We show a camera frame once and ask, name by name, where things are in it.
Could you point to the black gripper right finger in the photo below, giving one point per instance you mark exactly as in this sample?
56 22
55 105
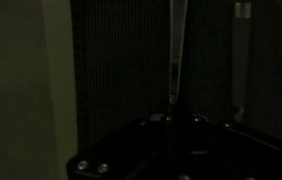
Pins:
189 130

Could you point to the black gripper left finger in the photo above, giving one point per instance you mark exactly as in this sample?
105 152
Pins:
166 130

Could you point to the dark fabric placemat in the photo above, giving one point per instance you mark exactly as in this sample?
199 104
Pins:
121 66

